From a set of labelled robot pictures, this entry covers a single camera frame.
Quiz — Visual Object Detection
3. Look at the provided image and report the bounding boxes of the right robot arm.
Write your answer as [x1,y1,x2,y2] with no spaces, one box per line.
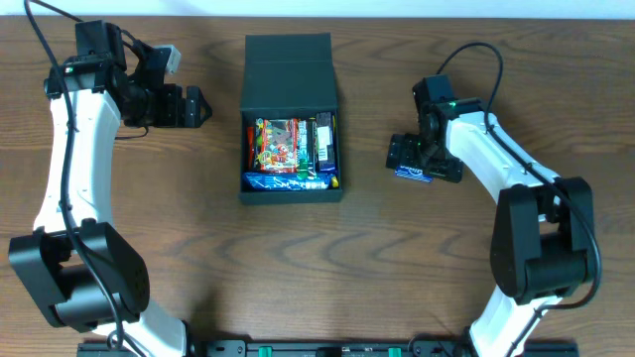
[386,74,600,356]

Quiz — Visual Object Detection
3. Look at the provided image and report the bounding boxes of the yellow candy bag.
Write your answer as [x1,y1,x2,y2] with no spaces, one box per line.
[330,112,340,188]

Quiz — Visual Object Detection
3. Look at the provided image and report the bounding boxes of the blue Eclipse mint box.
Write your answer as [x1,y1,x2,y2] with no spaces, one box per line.
[394,167,433,183]

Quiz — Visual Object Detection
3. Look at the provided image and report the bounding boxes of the dark green gift box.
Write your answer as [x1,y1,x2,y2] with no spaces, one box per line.
[239,34,342,205]

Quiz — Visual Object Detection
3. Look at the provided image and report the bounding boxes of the black Haribo candy bag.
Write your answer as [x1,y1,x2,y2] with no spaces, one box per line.
[253,118,301,174]

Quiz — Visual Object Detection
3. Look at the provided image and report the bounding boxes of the red Hacks candy bag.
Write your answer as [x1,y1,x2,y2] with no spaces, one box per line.
[246,126,255,171]

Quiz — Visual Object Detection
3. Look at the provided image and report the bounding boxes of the blue Oreo snack pack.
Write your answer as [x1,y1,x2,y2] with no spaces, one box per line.
[243,172,333,191]

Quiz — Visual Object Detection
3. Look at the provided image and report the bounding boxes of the green mint candy roll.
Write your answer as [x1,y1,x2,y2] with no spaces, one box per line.
[297,119,317,179]

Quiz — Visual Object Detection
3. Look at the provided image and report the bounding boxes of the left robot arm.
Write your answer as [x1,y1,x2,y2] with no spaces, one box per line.
[9,43,209,356]

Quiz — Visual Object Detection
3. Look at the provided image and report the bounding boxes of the dark blue candy bar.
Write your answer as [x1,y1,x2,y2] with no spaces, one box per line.
[316,112,335,172]

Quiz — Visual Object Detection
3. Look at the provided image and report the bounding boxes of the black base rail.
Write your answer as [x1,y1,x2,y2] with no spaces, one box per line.
[76,339,580,357]

